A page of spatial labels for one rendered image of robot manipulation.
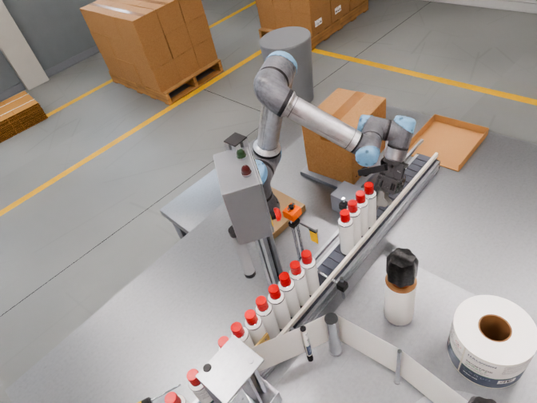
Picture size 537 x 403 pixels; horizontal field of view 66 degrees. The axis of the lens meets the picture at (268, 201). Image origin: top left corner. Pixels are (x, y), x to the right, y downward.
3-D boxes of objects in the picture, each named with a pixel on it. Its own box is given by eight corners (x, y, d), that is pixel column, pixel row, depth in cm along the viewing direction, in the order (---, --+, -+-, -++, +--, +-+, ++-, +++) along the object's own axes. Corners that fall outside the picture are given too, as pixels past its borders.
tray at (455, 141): (458, 172, 178) (459, 165, 175) (403, 153, 193) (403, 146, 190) (487, 134, 191) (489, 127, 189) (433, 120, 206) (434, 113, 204)
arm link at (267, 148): (244, 177, 176) (256, 63, 135) (256, 155, 186) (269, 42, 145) (271, 185, 175) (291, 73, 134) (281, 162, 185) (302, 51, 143)
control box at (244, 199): (239, 245, 110) (220, 194, 97) (229, 204, 122) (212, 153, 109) (276, 235, 110) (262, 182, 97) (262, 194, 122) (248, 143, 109)
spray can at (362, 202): (364, 238, 155) (363, 200, 141) (352, 233, 158) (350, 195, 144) (371, 229, 158) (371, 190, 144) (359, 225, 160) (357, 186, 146)
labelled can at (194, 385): (212, 416, 119) (191, 389, 105) (201, 404, 122) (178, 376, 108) (225, 401, 122) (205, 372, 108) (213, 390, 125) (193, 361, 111)
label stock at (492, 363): (483, 309, 127) (491, 282, 117) (542, 364, 113) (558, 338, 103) (431, 342, 123) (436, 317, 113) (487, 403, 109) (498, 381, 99)
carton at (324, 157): (352, 186, 180) (350, 136, 162) (308, 170, 194) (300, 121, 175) (385, 147, 195) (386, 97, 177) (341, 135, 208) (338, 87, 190)
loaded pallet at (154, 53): (224, 70, 476) (201, -12, 415) (169, 106, 439) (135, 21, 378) (165, 53, 546) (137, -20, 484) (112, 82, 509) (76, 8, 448)
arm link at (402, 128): (392, 113, 148) (416, 117, 147) (384, 142, 152) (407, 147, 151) (393, 116, 141) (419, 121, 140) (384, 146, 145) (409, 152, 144)
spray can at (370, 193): (371, 230, 157) (370, 191, 143) (359, 224, 161) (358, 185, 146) (379, 222, 159) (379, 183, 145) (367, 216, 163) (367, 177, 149)
